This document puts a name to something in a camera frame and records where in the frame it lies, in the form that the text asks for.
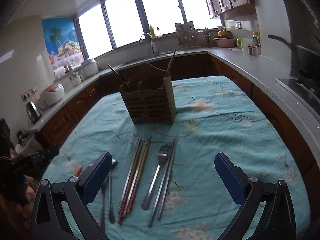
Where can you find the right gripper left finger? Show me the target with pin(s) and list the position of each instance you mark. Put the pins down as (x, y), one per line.
(48, 219)

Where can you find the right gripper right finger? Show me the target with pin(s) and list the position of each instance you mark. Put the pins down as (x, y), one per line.
(278, 218)

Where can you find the dark chopstick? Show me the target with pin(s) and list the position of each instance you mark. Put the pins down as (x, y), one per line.
(121, 79)

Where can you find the person's left hand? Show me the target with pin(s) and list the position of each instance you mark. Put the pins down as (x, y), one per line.
(27, 209)

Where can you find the steel spoon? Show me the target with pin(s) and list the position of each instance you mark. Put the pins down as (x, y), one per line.
(111, 216)

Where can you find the steel electric kettle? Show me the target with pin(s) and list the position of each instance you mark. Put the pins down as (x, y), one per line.
(33, 112)

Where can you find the red patterned chopstick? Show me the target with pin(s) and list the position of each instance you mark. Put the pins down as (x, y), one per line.
(143, 154)
(129, 180)

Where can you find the white red rice cooker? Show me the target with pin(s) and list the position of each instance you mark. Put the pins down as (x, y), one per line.
(51, 96)

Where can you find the floral teal tablecloth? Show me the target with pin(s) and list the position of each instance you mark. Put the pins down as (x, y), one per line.
(213, 115)

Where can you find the white electric pot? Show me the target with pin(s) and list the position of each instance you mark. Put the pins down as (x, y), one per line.
(89, 67)

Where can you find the tropical fruit poster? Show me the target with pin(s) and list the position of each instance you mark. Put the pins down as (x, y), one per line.
(62, 42)

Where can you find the wooden utensil holder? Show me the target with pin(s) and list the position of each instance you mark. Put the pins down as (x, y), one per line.
(148, 95)

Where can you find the condiment bottles rack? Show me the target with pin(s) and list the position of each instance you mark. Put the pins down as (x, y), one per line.
(255, 48)

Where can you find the green cup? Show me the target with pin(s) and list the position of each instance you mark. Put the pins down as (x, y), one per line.
(239, 42)

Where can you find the pink wash basin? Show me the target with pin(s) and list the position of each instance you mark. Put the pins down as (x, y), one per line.
(225, 42)

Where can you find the chrome sink faucet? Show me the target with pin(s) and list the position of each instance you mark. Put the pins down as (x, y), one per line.
(148, 38)

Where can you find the yellow bottle on windowsill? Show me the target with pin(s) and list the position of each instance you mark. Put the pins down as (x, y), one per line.
(152, 32)

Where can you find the wire dish rack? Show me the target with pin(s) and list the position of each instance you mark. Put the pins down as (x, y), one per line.
(187, 35)

